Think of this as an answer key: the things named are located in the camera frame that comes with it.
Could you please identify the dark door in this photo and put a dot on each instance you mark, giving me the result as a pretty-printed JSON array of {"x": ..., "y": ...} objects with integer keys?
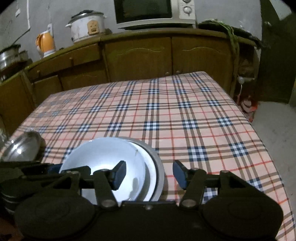
[{"x": 275, "y": 69}]

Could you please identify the steel steamer pot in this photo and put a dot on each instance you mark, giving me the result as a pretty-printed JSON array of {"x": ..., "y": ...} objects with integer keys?
[{"x": 9, "y": 58}]

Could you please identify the wooden kitchen cabinet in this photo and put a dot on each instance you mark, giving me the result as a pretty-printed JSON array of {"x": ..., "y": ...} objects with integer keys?
[{"x": 138, "y": 55}]

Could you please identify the white wall switch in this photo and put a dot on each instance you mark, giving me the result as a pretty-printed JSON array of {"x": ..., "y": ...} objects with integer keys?
[{"x": 17, "y": 13}]

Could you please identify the small steel plate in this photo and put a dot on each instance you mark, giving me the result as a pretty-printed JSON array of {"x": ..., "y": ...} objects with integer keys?
[{"x": 20, "y": 146}]

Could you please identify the orange electric kettle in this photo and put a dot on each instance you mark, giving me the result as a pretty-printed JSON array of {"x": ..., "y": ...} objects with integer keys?
[{"x": 47, "y": 44}]

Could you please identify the white microwave oven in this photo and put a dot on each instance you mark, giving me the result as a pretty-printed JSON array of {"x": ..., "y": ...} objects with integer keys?
[{"x": 148, "y": 11}]

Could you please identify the white wall conduit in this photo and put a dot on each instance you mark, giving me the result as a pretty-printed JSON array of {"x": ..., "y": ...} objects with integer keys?
[{"x": 29, "y": 16}]

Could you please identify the cooking stove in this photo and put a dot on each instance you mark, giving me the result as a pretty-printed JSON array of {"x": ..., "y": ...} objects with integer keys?
[{"x": 9, "y": 74}]

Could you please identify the white ceramic bowl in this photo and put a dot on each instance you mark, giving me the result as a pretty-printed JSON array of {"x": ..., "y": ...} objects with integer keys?
[
  {"x": 92, "y": 157},
  {"x": 150, "y": 171}
]

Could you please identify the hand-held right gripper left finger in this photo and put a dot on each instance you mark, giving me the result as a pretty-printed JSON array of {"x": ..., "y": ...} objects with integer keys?
[{"x": 119, "y": 173}]

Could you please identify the green vegetable bundle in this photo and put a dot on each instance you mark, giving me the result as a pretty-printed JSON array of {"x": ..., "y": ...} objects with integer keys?
[{"x": 231, "y": 30}]

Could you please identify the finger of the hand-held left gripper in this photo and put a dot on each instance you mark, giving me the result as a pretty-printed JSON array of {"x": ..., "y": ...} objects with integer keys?
[{"x": 54, "y": 168}]

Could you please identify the paper sheet on door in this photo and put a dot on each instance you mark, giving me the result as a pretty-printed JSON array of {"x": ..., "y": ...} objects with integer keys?
[{"x": 284, "y": 9}]

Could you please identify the white rice cooker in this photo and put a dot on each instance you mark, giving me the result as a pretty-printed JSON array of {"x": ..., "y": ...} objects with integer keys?
[{"x": 81, "y": 27}]

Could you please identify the plaid tablecloth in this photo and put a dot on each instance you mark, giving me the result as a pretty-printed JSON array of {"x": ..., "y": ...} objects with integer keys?
[{"x": 161, "y": 115}]

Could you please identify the white power plug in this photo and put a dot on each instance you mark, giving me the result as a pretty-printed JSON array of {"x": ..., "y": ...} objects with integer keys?
[{"x": 245, "y": 80}]

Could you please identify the steel bowl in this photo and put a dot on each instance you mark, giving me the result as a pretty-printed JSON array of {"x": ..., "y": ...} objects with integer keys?
[{"x": 160, "y": 176}]

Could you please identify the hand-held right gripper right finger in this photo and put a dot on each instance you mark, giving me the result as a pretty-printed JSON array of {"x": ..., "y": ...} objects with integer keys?
[{"x": 179, "y": 172}]

